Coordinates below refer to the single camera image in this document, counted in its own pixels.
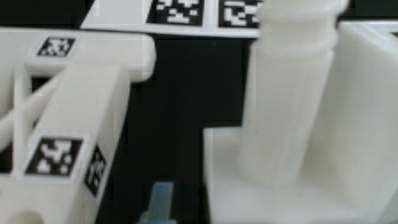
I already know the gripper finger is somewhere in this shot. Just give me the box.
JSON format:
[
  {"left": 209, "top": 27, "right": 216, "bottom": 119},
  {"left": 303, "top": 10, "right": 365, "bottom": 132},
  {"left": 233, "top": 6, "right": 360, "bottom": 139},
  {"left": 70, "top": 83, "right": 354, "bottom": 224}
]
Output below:
[{"left": 141, "top": 182, "right": 178, "bottom": 224}]

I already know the white chair back part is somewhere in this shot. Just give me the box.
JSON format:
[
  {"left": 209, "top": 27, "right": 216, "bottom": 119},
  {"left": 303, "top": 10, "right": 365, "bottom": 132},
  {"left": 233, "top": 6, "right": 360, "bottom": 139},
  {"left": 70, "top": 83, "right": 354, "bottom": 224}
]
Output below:
[{"left": 0, "top": 27, "right": 157, "bottom": 224}]

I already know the white chair seat part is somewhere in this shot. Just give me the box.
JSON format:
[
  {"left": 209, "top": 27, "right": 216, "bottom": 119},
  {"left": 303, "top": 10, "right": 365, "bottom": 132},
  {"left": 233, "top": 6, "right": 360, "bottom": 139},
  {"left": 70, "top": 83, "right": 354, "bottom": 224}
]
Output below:
[{"left": 203, "top": 0, "right": 398, "bottom": 224}]

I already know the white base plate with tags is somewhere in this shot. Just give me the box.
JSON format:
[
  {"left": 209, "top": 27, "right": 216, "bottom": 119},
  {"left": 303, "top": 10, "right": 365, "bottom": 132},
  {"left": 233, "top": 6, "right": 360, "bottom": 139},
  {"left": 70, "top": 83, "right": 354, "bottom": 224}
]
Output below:
[{"left": 82, "top": 0, "right": 264, "bottom": 38}]

